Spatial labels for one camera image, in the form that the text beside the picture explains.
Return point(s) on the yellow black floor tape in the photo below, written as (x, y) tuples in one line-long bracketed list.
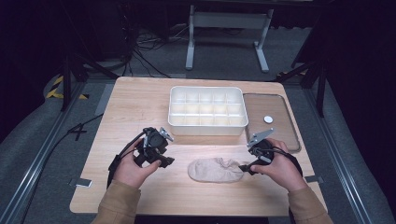
[(56, 90)]

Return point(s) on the black tripod stand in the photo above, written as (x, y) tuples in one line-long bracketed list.
[(77, 74), (311, 77)]

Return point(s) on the grey metal stand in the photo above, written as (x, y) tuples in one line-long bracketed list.
[(229, 34)]

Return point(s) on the small white round disc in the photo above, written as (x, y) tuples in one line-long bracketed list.
[(268, 119)]

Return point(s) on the person's right hand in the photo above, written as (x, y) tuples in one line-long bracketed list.
[(280, 168)]

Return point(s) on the grey floor tape strip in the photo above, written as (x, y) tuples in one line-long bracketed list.
[(105, 99)]

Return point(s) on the aluminium floor rail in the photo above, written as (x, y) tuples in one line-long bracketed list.
[(34, 168), (339, 161)]

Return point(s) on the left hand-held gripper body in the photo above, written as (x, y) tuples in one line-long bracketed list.
[(154, 141)]

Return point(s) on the beige sock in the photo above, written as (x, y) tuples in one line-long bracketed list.
[(214, 170)]

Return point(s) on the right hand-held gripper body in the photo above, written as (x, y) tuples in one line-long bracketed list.
[(261, 146)]

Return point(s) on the person's left hand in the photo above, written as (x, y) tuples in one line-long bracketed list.
[(130, 171)]

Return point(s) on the white divided storage box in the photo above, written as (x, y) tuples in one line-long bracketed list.
[(207, 110)]

